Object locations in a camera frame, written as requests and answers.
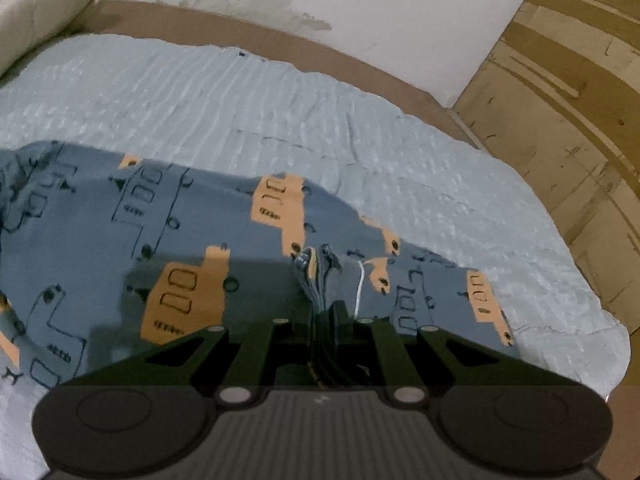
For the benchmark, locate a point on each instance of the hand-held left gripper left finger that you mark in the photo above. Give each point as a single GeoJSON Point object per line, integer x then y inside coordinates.
{"type": "Point", "coordinates": [260, 355]}

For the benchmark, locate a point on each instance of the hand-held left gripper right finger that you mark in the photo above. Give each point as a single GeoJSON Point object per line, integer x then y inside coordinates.
{"type": "Point", "coordinates": [385, 355]}

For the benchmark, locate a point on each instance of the blue car print pants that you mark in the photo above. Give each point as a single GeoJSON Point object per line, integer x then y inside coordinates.
{"type": "Point", "coordinates": [200, 220]}

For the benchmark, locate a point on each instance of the light blue ribbed mattress pad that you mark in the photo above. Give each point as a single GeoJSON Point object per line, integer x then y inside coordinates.
{"type": "Point", "coordinates": [400, 150]}

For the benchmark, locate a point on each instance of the brown wooden bed frame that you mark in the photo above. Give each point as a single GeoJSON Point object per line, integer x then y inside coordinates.
{"type": "Point", "coordinates": [280, 42]}

